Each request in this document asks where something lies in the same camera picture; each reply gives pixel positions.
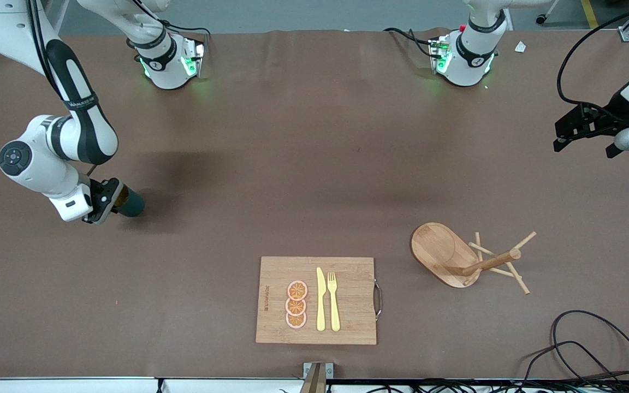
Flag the yellow plastic fork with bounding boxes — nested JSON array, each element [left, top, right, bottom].
[[327, 272, 341, 332]]

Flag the yellow plastic knife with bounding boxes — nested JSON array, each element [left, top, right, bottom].
[[316, 267, 327, 332]]

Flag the black base cable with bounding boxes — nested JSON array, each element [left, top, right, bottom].
[[383, 27, 438, 58], [159, 21, 210, 52]]

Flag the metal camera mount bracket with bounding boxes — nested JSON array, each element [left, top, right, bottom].
[[302, 362, 334, 393]]

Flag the bamboo cutting board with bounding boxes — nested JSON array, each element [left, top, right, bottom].
[[255, 256, 384, 346]]

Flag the black caster wheel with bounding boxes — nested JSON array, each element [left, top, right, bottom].
[[536, 0, 561, 25]]

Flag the wooden mug tree stand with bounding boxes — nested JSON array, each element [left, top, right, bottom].
[[411, 222, 537, 295]]

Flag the black looped floor cable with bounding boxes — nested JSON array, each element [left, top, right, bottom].
[[522, 341, 621, 383], [551, 310, 629, 383]]

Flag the dark green mug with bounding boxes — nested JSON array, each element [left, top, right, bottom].
[[112, 186, 146, 218]]

